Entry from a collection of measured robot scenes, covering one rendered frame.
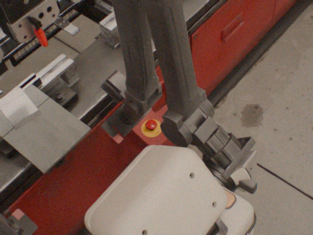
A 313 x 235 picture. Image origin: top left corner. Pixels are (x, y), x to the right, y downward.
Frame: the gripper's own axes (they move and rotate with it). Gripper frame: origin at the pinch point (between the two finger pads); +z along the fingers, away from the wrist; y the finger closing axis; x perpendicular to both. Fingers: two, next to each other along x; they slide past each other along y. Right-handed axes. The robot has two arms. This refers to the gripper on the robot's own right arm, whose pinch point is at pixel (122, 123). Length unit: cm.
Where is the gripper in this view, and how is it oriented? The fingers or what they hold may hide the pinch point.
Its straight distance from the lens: 124.0
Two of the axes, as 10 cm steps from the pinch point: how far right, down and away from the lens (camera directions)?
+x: 7.2, 6.9, 0.3
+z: -2.9, 2.6, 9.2
